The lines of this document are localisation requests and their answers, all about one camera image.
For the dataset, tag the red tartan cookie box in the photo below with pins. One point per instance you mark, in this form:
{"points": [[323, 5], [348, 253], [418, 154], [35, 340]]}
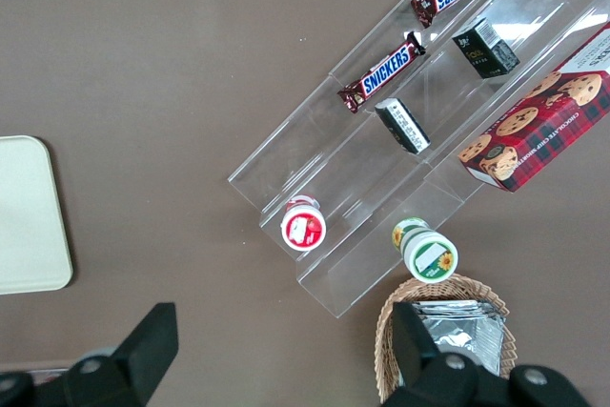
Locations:
{"points": [[543, 135]]}

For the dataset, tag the small black box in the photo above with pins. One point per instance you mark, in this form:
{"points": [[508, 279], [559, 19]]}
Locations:
{"points": [[402, 127], [483, 49]]}

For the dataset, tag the green lid yogurt cup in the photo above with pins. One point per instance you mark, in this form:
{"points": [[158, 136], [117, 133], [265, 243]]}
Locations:
{"points": [[429, 257]]}

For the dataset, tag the clear acrylic stepped shelf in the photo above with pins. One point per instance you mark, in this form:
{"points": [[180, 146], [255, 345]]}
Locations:
{"points": [[333, 173]]}

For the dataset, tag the silver foil packets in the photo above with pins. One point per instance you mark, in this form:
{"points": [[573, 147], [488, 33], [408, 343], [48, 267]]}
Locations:
{"points": [[469, 335]]}

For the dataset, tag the beige plastic tray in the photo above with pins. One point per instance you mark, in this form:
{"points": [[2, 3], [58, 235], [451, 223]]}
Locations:
{"points": [[28, 216]]}

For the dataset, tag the oval tan wicker basket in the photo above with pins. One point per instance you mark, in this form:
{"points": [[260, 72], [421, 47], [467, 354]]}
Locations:
{"points": [[388, 331]]}

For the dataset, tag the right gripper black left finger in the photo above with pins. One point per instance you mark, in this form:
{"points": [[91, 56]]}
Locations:
{"points": [[138, 359]]}

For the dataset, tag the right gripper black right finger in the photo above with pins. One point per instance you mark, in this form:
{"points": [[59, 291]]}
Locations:
{"points": [[429, 378]]}

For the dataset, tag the red lid yogurt cup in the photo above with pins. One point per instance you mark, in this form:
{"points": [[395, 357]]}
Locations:
{"points": [[303, 230]]}

